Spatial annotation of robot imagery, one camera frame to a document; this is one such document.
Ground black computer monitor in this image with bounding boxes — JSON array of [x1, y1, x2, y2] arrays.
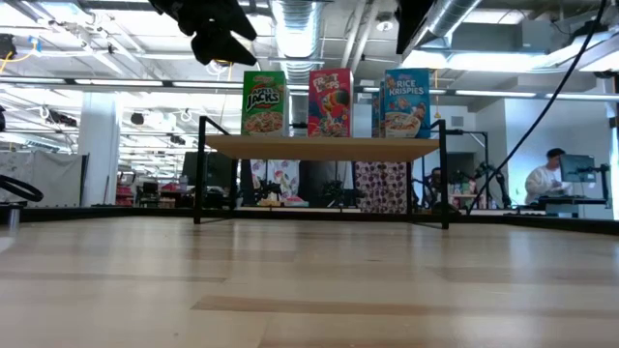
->
[[182, 152, 234, 189]]

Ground grey fabric partition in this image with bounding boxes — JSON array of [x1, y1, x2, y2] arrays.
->
[[0, 152, 89, 208]]

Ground black background stand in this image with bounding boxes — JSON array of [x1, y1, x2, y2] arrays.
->
[[447, 128, 489, 161]]

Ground wooden shelf with black frame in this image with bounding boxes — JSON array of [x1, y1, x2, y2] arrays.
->
[[192, 115, 451, 231]]

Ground grey wall monitor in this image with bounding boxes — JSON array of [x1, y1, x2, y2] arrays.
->
[[559, 154, 597, 184]]

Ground blue Rice Krispies cereal box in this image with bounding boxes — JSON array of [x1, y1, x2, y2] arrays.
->
[[383, 68, 432, 140], [370, 86, 386, 139]]

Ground black looped cable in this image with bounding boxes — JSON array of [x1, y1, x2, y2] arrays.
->
[[0, 173, 44, 203]]

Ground colourful patterned panel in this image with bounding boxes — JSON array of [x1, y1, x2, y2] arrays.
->
[[251, 159, 301, 202]]

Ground green Apple Jacks cereal box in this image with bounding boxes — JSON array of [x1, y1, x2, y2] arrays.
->
[[240, 71, 290, 137]]

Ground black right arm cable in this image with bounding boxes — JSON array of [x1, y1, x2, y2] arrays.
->
[[466, 0, 608, 215]]

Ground purple dotted panel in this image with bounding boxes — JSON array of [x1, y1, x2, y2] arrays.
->
[[355, 161, 408, 214]]

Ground red Froot Loops cereal box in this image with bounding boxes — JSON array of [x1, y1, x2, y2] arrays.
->
[[308, 68, 355, 139]]

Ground silver ventilation duct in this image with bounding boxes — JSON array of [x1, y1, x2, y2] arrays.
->
[[427, 0, 485, 39], [270, 0, 324, 82]]

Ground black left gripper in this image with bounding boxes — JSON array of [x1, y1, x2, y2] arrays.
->
[[148, 0, 258, 68]]

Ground white cylindrical column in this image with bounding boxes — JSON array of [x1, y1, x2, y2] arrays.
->
[[77, 91, 121, 208]]

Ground grey background desk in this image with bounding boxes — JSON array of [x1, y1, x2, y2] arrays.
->
[[535, 194, 609, 218]]

